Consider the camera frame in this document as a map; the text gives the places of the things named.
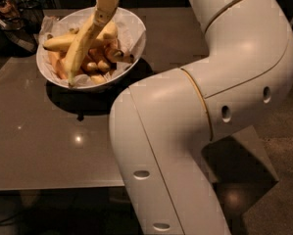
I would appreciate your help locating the dark chair with clutter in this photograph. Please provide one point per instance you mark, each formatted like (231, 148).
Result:
(20, 22)

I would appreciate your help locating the orange banana at left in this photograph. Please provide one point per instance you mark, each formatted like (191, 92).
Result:
(57, 61)

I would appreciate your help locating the large rear yellow banana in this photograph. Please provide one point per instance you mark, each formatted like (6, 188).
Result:
(63, 42)

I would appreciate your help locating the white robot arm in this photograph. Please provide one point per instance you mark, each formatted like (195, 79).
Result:
(159, 125)

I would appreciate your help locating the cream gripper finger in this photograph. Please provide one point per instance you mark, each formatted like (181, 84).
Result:
(104, 10)

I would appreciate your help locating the large yellow banana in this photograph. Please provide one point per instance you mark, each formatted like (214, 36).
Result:
(63, 42)
(79, 48)

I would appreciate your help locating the white paper bowl liner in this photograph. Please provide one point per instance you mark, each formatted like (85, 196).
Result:
(128, 30)

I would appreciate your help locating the large front yellow banana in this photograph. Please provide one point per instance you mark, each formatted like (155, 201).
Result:
(79, 48)

